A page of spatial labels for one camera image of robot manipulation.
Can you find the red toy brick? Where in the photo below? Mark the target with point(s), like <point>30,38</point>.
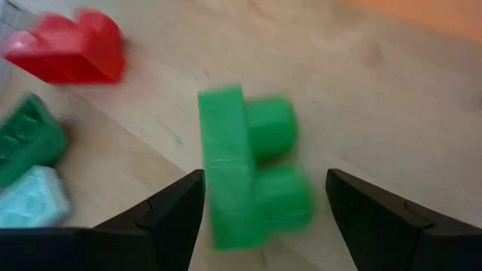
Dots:
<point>68,49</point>

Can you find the orange translucent bin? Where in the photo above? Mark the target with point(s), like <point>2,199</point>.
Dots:
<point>433,15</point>

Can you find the dark green toy brick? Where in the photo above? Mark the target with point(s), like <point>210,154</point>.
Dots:
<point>26,143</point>

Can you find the light cyan toy brick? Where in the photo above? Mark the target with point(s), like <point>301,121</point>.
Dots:
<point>30,199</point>

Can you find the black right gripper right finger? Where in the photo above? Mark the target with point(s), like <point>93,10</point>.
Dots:
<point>376,226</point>

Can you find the bright green long toy brick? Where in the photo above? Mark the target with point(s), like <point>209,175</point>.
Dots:
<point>226,169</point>

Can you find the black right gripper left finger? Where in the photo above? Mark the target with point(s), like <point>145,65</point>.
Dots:
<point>173,218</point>

